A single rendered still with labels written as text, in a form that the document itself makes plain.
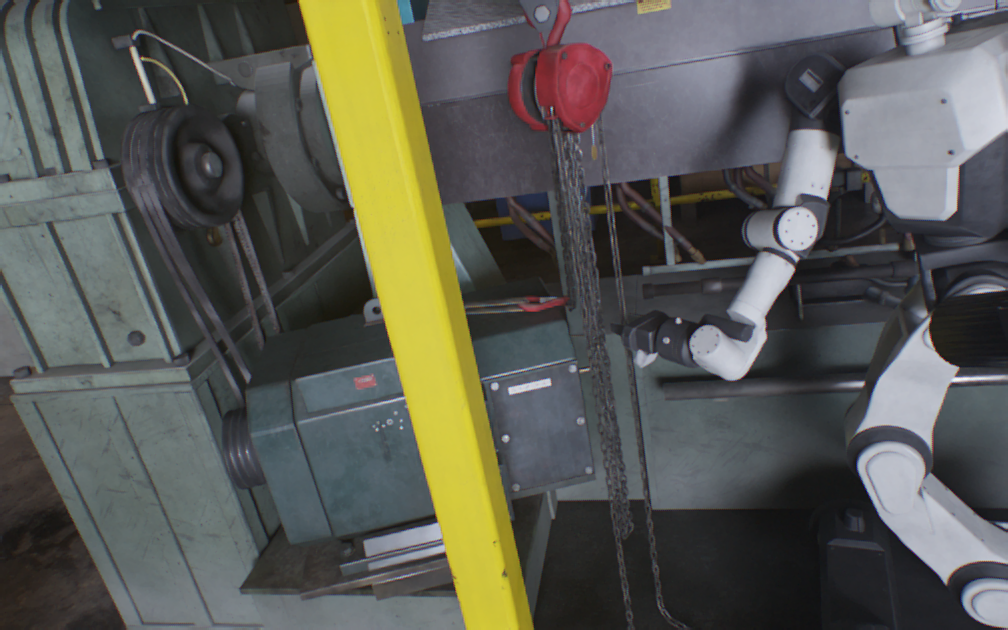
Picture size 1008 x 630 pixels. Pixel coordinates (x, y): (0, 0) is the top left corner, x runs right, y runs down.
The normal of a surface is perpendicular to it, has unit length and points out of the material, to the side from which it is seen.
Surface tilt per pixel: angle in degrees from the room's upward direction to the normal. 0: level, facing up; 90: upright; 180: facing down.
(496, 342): 45
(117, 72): 90
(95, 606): 0
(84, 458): 90
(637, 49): 78
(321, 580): 0
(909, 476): 90
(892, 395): 90
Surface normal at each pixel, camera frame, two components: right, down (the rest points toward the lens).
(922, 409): -0.36, 0.42
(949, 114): -0.85, 0.43
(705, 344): -0.66, -0.44
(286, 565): -0.18, -0.91
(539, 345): -0.04, -0.39
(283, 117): -0.23, 0.19
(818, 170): 0.21, 0.07
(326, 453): 0.14, 0.36
